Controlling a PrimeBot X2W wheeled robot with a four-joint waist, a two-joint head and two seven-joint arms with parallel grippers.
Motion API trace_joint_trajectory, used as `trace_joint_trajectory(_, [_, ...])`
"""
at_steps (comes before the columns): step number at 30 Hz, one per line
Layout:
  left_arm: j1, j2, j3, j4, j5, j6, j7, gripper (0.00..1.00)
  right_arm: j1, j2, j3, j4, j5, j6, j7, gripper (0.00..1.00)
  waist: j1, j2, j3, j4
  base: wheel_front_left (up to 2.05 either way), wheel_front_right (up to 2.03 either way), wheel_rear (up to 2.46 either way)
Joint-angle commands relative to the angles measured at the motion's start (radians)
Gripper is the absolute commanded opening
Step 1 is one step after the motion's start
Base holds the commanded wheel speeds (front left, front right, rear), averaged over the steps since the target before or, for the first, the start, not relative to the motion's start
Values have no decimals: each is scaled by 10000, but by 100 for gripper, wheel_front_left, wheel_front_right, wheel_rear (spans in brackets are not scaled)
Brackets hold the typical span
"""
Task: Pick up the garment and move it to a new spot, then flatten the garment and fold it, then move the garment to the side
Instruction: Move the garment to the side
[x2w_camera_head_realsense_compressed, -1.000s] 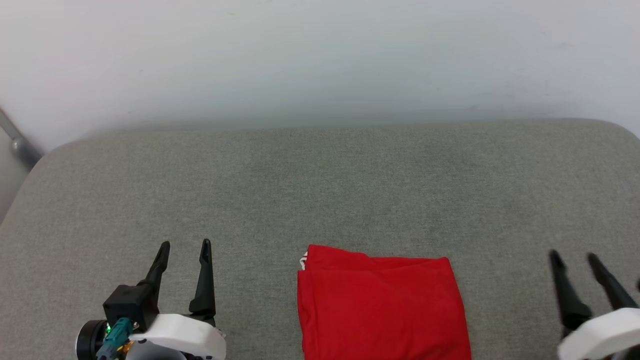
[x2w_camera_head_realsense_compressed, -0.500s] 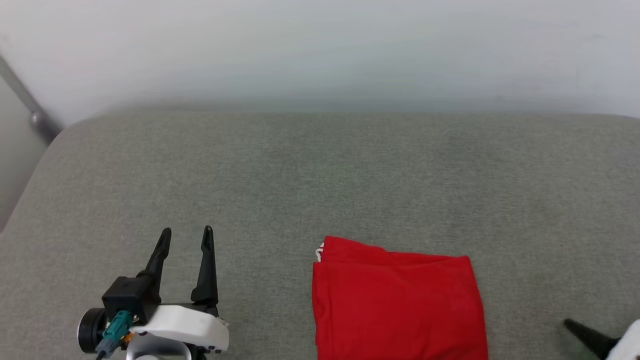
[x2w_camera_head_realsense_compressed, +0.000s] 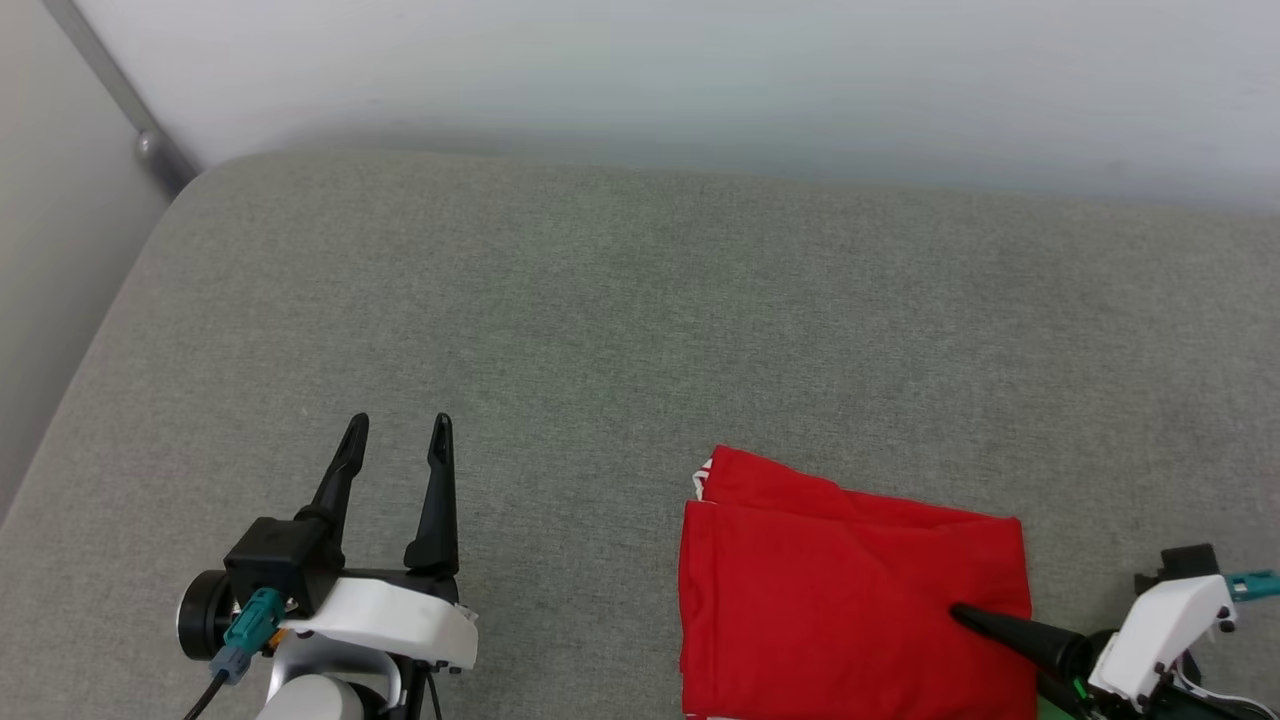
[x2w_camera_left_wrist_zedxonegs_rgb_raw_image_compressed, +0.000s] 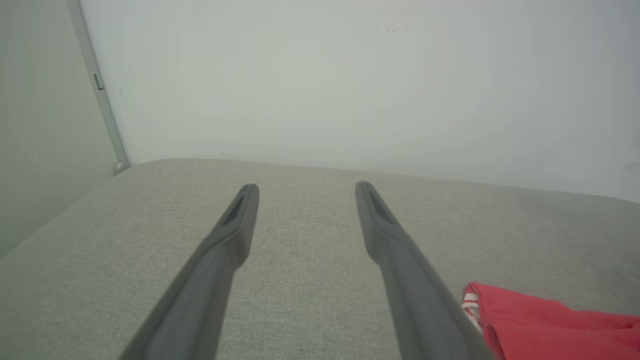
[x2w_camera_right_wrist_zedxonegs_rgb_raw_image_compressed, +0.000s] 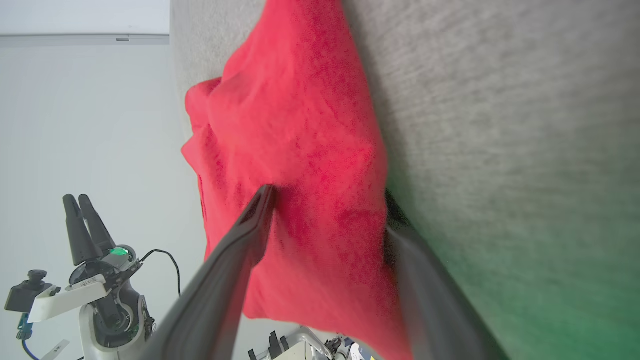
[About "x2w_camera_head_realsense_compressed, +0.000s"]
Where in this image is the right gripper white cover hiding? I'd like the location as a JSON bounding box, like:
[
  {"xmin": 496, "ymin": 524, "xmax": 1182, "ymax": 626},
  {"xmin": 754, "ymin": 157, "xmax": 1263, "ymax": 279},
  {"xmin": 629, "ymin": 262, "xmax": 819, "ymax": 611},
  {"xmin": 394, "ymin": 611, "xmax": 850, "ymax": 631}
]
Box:
[{"xmin": 949, "ymin": 574, "xmax": 1280, "ymax": 720}]

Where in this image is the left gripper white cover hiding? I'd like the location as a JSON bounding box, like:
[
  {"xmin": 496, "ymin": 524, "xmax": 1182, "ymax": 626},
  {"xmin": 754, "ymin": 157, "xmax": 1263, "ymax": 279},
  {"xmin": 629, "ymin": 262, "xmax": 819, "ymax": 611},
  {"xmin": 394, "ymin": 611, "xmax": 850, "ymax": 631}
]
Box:
[{"xmin": 177, "ymin": 412, "xmax": 480, "ymax": 720}]

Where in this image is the red basketball jersey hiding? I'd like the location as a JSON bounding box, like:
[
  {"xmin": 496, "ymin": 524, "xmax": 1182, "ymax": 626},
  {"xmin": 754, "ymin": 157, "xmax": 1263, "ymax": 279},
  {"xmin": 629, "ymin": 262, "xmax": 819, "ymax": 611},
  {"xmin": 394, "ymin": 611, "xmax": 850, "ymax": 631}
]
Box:
[{"xmin": 678, "ymin": 445, "xmax": 1041, "ymax": 720}]

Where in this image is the grey metal pole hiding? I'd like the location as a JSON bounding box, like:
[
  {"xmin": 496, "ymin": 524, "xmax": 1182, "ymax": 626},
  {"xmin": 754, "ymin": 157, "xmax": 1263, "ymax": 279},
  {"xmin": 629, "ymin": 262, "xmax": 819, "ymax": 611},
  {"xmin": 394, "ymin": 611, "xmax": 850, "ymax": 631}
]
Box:
[{"xmin": 40, "ymin": 0, "xmax": 203, "ymax": 197}]

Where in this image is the teal left cable connector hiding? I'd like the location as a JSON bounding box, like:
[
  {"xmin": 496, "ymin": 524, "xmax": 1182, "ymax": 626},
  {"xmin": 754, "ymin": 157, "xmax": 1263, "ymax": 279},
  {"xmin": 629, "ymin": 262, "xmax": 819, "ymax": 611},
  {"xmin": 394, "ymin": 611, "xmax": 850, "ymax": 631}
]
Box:
[{"xmin": 209, "ymin": 587, "xmax": 285, "ymax": 685}]

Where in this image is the teal cable connector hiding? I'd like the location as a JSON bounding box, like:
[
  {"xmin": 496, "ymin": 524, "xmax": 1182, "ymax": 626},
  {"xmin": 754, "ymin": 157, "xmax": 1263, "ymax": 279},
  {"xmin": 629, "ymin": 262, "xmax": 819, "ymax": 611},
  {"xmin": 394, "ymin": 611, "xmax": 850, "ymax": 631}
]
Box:
[
  {"xmin": 209, "ymin": 587, "xmax": 285, "ymax": 685},
  {"xmin": 1224, "ymin": 569, "xmax": 1280, "ymax": 602}
]

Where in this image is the teal right cable connector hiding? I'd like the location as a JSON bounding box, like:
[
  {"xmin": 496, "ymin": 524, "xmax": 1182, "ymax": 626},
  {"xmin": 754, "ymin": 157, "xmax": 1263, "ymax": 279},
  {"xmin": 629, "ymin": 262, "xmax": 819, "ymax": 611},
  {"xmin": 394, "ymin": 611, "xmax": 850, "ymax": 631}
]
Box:
[{"xmin": 1224, "ymin": 569, "xmax": 1280, "ymax": 602}]

